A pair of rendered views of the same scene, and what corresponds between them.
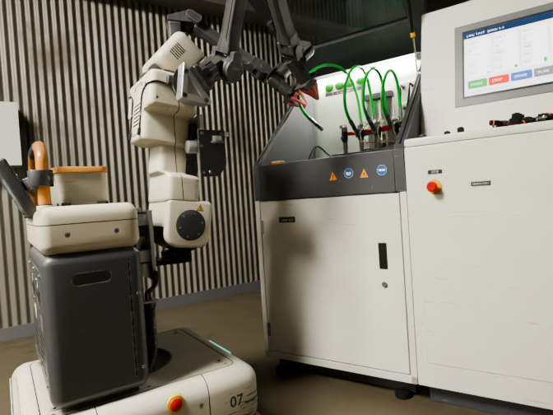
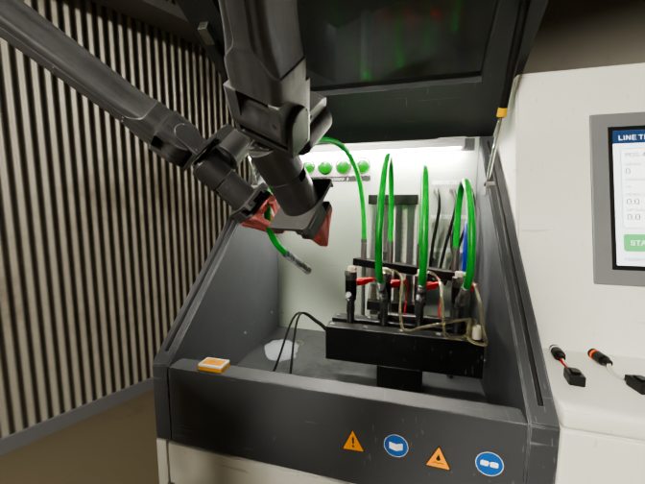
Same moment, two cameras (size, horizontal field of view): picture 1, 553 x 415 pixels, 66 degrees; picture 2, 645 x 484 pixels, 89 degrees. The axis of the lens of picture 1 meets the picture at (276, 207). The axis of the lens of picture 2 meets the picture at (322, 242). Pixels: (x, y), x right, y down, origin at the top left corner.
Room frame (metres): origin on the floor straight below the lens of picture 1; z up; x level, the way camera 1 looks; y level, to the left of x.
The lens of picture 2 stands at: (1.26, -0.03, 1.27)
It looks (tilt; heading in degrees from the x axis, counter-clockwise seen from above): 7 degrees down; 341
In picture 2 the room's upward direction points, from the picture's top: straight up
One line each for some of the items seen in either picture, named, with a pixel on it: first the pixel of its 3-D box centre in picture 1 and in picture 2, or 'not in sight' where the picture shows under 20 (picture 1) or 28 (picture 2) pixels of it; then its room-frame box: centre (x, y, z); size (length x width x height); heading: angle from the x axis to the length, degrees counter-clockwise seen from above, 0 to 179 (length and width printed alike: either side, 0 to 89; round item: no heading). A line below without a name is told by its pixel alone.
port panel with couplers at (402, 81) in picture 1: (411, 104); (449, 223); (2.05, -0.69, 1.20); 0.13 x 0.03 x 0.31; 56
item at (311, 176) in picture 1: (322, 177); (324, 426); (1.77, -0.20, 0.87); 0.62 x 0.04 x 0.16; 56
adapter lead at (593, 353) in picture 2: not in sight; (617, 369); (1.60, -0.66, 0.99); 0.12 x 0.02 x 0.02; 155
